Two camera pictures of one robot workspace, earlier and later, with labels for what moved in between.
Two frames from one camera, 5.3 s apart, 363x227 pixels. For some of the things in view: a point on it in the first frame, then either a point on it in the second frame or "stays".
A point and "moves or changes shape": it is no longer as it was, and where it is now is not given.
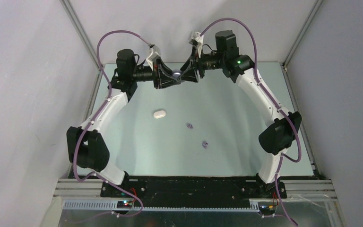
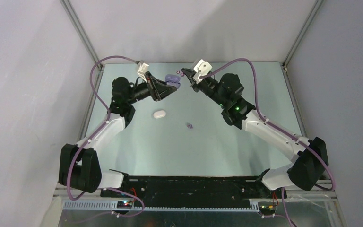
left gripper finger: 166,69 -> 163,85
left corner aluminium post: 74,19 stays
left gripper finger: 164,81 -> 165,92
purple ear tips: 204,144 moves or changes shape
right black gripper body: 200,64 -> 206,85
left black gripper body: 157,70 -> 152,87
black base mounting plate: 192,192 stays
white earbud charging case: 159,114 stays
